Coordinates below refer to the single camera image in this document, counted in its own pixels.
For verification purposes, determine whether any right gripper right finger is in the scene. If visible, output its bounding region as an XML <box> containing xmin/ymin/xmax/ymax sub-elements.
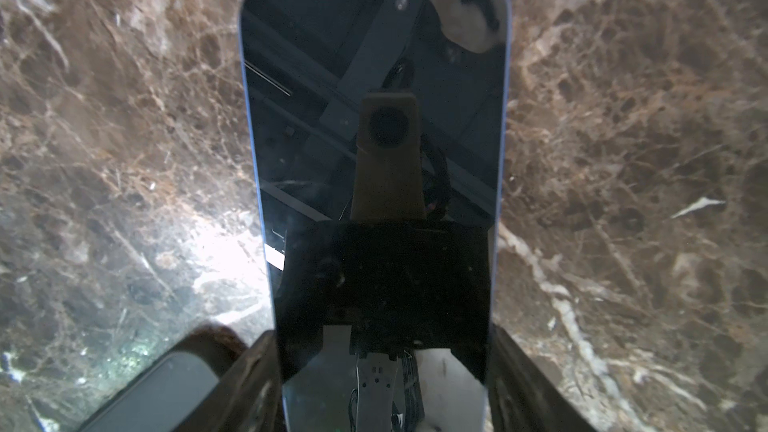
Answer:
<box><xmin>487</xmin><ymin>325</ymin><xmax>595</xmax><ymax>432</ymax></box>

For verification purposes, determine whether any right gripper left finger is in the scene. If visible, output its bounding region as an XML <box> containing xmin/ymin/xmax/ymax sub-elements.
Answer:
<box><xmin>175</xmin><ymin>330</ymin><xmax>282</xmax><ymax>432</ymax></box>

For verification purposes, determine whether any black phone blue edge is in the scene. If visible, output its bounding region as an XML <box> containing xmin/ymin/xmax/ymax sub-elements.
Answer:
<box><xmin>240</xmin><ymin>0</ymin><xmax>510</xmax><ymax>431</ymax></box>

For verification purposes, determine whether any light blue case right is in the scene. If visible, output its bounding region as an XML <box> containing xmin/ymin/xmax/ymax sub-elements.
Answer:
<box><xmin>79</xmin><ymin>324</ymin><xmax>247</xmax><ymax>431</ymax></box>

